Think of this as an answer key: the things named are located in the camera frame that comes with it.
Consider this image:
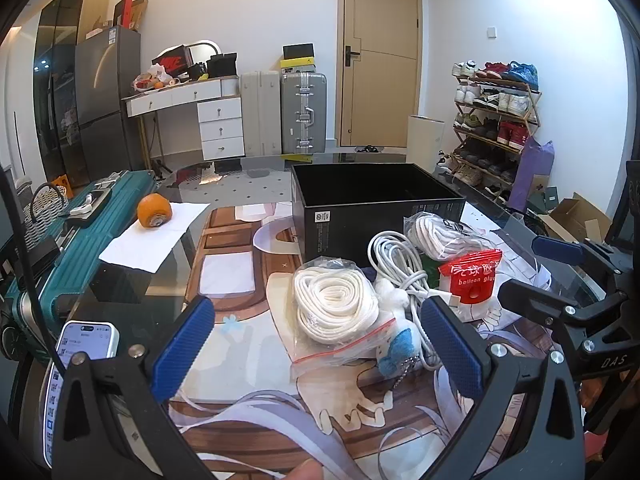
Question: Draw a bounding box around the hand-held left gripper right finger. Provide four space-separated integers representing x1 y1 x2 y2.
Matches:
420 296 586 480

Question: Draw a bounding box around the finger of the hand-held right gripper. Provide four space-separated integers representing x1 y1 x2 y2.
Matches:
531 234 626 286
499 279 608 357

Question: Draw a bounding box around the white paper sheet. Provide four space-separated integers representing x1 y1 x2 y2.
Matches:
98 202 212 274

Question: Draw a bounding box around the green box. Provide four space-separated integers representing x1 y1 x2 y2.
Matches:
530 185 562 213

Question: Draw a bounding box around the purple bag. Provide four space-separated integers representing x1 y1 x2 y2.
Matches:
507 137 555 211

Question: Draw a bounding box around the brown cardboard box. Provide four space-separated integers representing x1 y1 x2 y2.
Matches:
537 192 613 243

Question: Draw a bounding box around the beige door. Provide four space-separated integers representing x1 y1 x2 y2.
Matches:
337 0 423 148

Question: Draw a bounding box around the beige suitcase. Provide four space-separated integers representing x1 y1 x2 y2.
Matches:
240 70 282 157

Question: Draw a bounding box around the orange roller on paper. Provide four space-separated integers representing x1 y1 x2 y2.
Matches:
137 193 173 229

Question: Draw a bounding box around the black shoe box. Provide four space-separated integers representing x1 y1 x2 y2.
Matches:
282 43 315 62

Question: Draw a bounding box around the white desk with drawers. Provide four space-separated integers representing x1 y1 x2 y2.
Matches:
122 76 246 161

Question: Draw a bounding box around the small bagged white rope coil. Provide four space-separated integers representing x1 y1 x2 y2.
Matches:
404 211 493 263

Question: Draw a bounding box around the large bagged white rope coil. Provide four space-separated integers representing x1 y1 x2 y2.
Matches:
289 256 398 365

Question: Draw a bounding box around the black cable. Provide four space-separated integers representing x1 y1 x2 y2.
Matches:
0 165 71 386

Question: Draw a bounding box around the grey refrigerator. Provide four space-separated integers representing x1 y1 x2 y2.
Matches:
75 26 143 181

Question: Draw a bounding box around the red glue packet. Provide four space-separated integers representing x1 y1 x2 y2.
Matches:
438 247 503 306

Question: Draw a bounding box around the black bag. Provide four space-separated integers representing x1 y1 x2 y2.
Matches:
206 52 238 79

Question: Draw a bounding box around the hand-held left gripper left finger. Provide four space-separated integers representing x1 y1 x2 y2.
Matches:
50 295 217 480

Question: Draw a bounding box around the woven basket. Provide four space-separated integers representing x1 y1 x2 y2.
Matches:
20 182 71 251

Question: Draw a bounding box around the printed cartoon table mat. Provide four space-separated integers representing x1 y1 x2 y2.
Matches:
165 200 591 480

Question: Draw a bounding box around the red and black carton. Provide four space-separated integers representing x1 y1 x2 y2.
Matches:
112 0 148 33

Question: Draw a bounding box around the teal suitcase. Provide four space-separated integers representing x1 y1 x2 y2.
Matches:
5 170 158 361

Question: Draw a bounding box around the red shoe box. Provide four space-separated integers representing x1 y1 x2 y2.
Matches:
151 45 193 74

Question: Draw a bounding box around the black pouch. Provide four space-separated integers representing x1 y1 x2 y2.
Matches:
25 237 63 273

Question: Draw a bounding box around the bag of fruit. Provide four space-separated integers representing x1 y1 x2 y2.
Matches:
131 72 173 93

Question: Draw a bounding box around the wooden shoe rack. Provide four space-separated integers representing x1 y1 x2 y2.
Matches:
442 60 543 201

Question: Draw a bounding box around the person's left hand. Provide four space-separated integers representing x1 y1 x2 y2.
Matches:
287 460 327 480

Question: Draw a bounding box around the black cardboard box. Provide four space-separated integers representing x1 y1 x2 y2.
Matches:
291 162 467 267

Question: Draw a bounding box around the white and blue plush toy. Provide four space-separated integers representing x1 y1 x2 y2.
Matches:
372 275 427 378

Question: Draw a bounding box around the black glass cabinet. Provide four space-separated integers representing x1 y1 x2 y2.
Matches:
32 0 112 186

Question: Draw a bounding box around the white cable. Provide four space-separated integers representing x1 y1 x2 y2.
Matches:
367 231 453 372

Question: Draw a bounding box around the white air purifier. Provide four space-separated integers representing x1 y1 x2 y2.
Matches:
407 115 446 163

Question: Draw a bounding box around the silver suitcase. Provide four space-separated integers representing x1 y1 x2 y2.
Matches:
280 72 328 155

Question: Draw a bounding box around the round white mirror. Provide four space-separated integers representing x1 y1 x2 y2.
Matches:
185 40 223 68

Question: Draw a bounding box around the white smartphone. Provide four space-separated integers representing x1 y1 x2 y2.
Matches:
42 320 121 468

